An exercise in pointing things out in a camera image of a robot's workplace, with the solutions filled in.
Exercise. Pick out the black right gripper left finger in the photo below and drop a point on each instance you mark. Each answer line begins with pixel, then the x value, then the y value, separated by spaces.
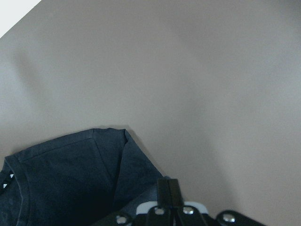
pixel 163 198

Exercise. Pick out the black t-shirt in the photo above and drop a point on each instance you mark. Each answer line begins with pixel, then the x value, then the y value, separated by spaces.
pixel 76 180

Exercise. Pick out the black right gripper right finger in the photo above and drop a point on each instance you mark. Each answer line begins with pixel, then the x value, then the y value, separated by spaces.
pixel 175 195

